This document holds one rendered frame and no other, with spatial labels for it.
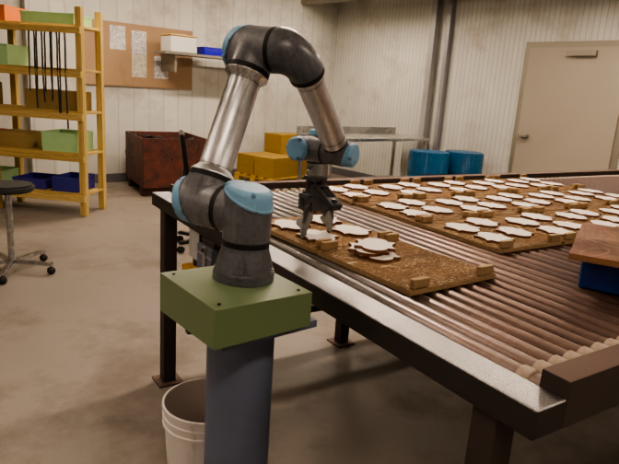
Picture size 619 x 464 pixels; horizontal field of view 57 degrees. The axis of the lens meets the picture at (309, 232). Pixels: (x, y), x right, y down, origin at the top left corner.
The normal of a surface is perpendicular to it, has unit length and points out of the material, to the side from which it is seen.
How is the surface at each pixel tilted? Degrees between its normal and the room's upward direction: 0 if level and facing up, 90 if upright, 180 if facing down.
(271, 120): 90
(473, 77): 90
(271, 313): 90
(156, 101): 90
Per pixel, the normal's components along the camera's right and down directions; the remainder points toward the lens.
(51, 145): -0.08, 0.23
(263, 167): -0.59, 0.15
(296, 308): 0.63, 0.22
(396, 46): -0.77, 0.11
